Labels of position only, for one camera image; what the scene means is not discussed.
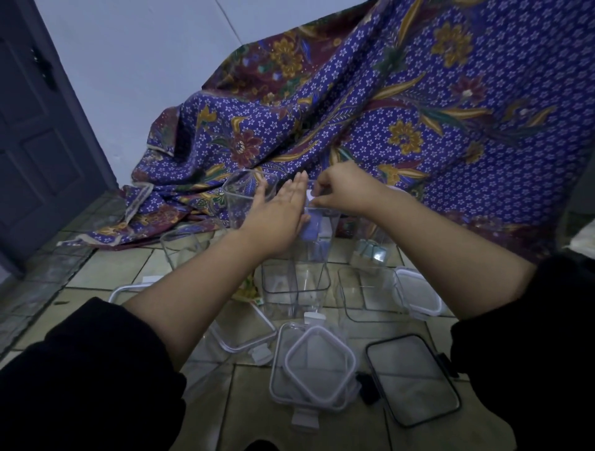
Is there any white-rimmed rectangular lid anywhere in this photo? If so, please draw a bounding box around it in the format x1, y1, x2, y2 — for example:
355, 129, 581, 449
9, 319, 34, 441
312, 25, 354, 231
207, 301, 279, 367
108, 276, 164, 304

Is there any person's left forearm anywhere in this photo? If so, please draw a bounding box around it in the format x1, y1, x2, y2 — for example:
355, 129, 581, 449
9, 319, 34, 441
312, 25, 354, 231
122, 227, 282, 372

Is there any person's right forearm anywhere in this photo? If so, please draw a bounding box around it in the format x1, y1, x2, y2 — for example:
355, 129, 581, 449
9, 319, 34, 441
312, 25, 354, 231
369, 185, 538, 322

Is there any person's black sleeve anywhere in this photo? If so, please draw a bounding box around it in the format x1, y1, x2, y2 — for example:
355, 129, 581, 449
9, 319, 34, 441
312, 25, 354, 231
0, 297, 187, 451
450, 253, 595, 451

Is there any person's right hand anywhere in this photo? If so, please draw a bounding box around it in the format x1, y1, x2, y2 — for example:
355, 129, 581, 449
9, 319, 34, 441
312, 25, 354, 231
311, 162, 387, 216

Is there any black door latch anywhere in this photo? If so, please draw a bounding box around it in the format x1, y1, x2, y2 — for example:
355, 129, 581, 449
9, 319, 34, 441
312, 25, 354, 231
30, 46, 57, 90

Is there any square white-rimmed lid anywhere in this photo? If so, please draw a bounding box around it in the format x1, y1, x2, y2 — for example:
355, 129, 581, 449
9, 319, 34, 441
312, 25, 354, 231
283, 325, 358, 406

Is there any white cloth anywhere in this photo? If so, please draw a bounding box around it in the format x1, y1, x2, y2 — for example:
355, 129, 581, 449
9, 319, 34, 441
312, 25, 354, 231
569, 218, 595, 257

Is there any dark grey door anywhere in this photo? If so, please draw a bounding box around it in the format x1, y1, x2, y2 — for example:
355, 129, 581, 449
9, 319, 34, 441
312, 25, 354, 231
0, 0, 120, 280

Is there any purple floral batik cloth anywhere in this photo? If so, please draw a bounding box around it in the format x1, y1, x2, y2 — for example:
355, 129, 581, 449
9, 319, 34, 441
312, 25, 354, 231
59, 0, 595, 264

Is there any large white-rimmed lid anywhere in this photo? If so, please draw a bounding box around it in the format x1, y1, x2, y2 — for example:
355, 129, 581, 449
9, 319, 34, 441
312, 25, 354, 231
269, 321, 362, 429

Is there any black-rimmed rectangular lid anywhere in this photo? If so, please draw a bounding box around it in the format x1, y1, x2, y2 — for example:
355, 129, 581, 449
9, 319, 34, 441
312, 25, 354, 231
355, 333, 463, 428

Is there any person's black right sleeve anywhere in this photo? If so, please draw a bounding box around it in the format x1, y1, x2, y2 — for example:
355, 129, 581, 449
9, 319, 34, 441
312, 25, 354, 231
450, 253, 595, 451

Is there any small white-rimmed lid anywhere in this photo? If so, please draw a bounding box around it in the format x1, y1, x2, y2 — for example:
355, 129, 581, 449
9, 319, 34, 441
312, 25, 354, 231
394, 267, 443, 320

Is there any person's left hand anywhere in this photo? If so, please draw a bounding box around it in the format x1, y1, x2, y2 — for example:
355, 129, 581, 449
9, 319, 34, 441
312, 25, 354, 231
239, 171, 311, 254

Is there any tall clear plastic container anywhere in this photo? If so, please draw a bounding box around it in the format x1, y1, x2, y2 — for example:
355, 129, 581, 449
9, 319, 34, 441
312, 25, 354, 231
222, 169, 280, 230
260, 193, 343, 321

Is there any person's black left sleeve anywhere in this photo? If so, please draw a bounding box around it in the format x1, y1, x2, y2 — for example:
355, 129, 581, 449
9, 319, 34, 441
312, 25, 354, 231
0, 297, 187, 451

